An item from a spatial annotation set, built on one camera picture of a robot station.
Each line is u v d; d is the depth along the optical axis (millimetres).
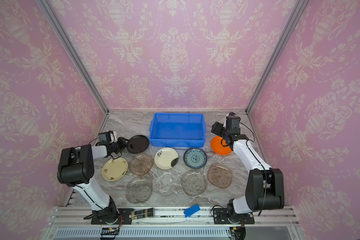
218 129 795
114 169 916
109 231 729
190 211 744
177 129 1115
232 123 672
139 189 833
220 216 733
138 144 994
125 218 732
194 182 854
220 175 874
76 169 500
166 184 850
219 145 878
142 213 728
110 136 839
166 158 948
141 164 922
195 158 945
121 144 895
